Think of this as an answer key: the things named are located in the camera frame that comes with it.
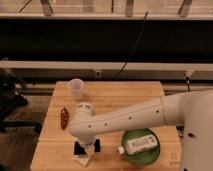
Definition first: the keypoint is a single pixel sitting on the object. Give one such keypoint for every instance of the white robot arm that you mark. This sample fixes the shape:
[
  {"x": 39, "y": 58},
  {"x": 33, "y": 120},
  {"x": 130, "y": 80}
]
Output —
[{"x": 193, "y": 110}]

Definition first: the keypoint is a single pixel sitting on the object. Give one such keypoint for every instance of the green plate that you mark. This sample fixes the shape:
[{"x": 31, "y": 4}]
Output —
[{"x": 146, "y": 157}]

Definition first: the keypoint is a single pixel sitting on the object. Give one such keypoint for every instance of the white plastic bottle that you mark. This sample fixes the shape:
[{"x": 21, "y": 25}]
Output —
[{"x": 136, "y": 145}]

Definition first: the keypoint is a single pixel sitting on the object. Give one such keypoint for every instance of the black office chair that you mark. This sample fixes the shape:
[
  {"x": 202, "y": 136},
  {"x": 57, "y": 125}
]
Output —
[{"x": 10, "y": 99}]

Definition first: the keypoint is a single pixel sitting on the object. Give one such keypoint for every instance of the clear plastic cup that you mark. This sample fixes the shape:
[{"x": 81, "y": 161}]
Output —
[{"x": 76, "y": 88}]

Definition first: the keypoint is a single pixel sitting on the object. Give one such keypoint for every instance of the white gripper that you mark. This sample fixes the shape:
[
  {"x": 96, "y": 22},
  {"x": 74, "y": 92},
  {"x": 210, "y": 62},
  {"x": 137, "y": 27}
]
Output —
[{"x": 79, "y": 147}]

